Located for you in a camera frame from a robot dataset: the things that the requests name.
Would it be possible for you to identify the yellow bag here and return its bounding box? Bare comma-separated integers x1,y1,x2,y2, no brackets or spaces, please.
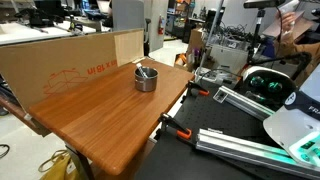
37,149,83,180

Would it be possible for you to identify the brown low shelf board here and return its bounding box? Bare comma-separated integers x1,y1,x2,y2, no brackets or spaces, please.
0,95,52,138

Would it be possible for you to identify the slanted metal pole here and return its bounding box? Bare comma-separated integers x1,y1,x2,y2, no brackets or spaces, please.
196,0,225,82

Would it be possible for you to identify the person's brown jacket sleeve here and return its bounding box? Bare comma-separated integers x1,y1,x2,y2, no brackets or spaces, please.
275,33,320,88

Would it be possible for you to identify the light wooden panel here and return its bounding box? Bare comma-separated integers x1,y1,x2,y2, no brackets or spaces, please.
114,28,145,67

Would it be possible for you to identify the long aluminium extrusion rail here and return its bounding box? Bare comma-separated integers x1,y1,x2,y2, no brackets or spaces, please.
195,128,320,180

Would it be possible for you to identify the black floor cable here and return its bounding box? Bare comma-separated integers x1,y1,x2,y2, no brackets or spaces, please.
0,143,11,160

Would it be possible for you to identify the small brown cardboard box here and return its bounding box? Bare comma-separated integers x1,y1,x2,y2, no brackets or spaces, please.
187,27,208,55

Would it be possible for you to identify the black camera stand pole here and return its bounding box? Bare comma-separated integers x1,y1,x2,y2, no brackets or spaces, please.
246,8,266,66

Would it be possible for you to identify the stainless steel cup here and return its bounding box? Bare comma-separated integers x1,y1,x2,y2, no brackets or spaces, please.
133,66,159,93

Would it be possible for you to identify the white VR headset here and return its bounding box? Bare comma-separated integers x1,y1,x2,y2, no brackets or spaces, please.
241,65,298,112

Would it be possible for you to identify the black and white marker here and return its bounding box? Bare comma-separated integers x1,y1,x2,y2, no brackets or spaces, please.
135,62,149,79

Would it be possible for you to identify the white held object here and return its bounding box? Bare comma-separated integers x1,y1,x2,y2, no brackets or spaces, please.
277,0,301,16

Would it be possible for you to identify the large brown cardboard box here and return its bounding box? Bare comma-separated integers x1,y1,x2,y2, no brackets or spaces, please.
0,31,118,113

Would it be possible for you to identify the dark wooden desk leg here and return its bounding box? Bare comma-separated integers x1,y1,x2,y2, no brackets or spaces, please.
64,144,97,180

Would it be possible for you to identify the person's hand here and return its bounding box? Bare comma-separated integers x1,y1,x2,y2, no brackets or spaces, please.
280,11,298,36

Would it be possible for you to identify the black flexible hose arm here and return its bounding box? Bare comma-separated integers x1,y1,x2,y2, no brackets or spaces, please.
248,51,313,81

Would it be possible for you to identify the grey partition panel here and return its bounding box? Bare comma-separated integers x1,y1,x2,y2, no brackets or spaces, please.
111,0,146,33

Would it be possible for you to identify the short aluminium extrusion rail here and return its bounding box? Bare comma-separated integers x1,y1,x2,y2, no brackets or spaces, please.
212,85,275,121

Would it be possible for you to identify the white equipment box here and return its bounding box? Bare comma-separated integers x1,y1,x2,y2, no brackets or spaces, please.
209,43,250,73

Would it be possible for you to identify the flat brown cardboard piece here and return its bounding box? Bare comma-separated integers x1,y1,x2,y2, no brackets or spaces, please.
262,9,315,44

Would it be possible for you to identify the black orange bar clamp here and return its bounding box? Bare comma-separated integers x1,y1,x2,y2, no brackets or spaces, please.
181,80,211,103
157,112,194,141

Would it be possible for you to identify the blue plastic bin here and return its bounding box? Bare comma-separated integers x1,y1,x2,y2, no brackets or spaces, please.
262,36,278,58

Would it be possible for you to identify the dark bottle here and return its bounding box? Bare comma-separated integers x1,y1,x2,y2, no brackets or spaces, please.
68,14,76,33

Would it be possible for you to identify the black camera on stand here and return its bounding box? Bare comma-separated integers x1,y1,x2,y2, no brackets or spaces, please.
243,0,287,10

